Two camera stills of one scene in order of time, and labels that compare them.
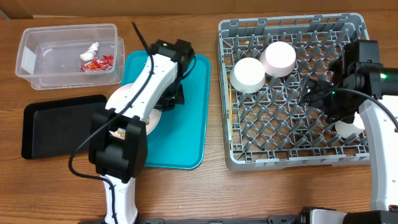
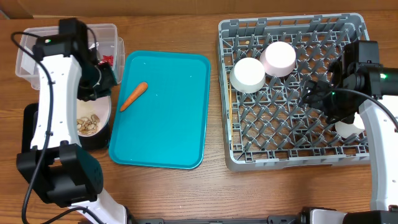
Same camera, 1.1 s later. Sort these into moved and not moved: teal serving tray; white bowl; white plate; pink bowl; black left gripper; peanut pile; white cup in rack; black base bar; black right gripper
Moved: white plate; black left gripper; peanut pile
Not moved: black right gripper; teal serving tray; pink bowl; white bowl; white cup in rack; black base bar
